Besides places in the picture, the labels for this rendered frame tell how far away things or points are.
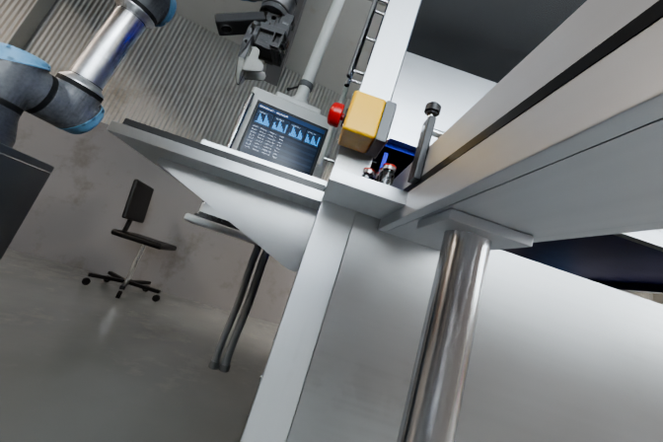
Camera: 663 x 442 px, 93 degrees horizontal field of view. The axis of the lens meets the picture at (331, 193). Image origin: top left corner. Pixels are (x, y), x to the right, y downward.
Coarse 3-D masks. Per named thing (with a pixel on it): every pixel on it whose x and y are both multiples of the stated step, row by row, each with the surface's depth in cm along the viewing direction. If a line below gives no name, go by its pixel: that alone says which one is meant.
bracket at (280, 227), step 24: (168, 168) 63; (192, 168) 64; (216, 192) 63; (240, 192) 64; (264, 192) 64; (240, 216) 63; (264, 216) 63; (288, 216) 64; (312, 216) 64; (264, 240) 62; (288, 240) 63; (288, 264) 62
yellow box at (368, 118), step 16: (352, 96) 51; (368, 96) 50; (352, 112) 49; (368, 112) 50; (384, 112) 50; (352, 128) 49; (368, 128) 49; (384, 128) 49; (352, 144) 53; (368, 144) 51
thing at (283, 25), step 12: (264, 12) 76; (276, 12) 75; (252, 24) 72; (264, 24) 72; (276, 24) 75; (288, 24) 75; (264, 36) 73; (276, 36) 73; (288, 36) 76; (264, 48) 72; (276, 48) 72; (264, 60) 77; (276, 60) 76
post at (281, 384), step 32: (416, 0) 67; (384, 32) 64; (384, 64) 62; (384, 96) 61; (352, 160) 57; (320, 224) 54; (352, 224) 55; (320, 256) 53; (320, 288) 52; (288, 320) 50; (320, 320) 50; (288, 352) 49; (288, 384) 48; (256, 416) 46; (288, 416) 47
